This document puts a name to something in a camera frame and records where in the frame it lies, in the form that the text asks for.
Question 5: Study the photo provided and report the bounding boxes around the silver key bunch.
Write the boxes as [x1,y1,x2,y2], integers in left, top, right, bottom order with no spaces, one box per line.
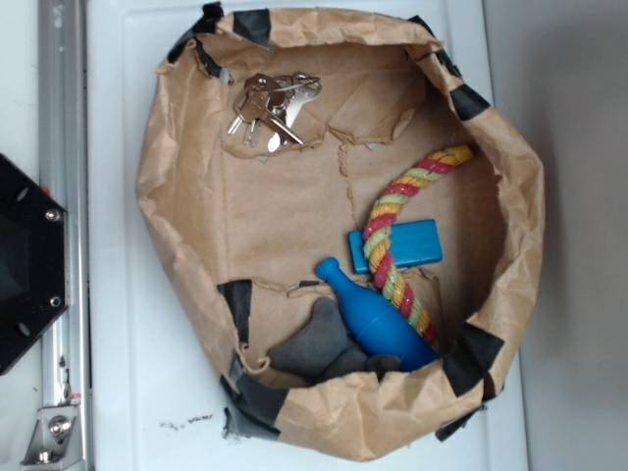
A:
[227,72,323,152]

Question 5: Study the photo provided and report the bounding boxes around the blue rectangular block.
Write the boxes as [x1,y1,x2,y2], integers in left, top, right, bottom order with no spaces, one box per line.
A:
[348,219,443,274]

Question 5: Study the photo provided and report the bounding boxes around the grey cloth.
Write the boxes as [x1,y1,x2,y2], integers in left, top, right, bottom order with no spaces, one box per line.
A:
[268,297,400,384]

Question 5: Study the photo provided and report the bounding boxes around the blue plastic bottle toy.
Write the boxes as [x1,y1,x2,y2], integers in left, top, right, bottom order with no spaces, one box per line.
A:
[316,257,439,372]

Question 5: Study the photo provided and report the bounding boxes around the brown paper bag bin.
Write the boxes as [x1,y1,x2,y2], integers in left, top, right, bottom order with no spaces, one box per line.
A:
[136,3,545,461]

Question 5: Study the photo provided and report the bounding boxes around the multicolour twisted rope toy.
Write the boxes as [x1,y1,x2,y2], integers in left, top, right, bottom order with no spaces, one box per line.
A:
[361,144,474,350]

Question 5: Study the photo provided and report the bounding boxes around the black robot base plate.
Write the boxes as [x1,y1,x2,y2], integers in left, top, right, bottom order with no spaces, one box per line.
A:
[1,156,68,375]

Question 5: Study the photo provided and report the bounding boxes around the aluminium frame rail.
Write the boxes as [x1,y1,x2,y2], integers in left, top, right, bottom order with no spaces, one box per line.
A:
[38,1,93,470]

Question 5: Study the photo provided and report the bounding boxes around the metal corner bracket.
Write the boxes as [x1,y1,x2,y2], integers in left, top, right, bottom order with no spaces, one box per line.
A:
[20,405,82,470]

